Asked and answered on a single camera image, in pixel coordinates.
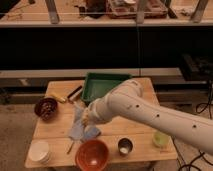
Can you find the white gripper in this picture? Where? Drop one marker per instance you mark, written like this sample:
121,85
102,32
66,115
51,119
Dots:
88,117

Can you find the light blue towel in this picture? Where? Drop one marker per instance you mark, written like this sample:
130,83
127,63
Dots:
77,129

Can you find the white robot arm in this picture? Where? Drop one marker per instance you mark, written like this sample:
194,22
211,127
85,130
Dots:
125,100

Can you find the small metal cup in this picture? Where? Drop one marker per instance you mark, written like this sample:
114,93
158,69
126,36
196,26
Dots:
125,146

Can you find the green plastic cup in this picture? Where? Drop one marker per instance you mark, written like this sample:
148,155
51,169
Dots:
160,139

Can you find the blue sponge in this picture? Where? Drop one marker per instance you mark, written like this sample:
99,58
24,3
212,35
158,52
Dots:
91,133

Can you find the wooden table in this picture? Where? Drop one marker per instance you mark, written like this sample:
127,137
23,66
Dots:
55,132

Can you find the green plastic tray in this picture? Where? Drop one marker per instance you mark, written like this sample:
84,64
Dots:
96,85

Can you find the yellow corn toy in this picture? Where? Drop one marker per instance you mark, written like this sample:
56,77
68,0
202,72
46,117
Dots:
58,98

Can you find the orange bowl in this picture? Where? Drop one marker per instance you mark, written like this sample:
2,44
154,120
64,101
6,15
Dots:
92,155

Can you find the dark bowl with nuts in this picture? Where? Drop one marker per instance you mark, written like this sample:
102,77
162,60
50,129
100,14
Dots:
46,108

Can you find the stack of white plates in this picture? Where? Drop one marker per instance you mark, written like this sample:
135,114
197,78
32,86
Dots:
39,152

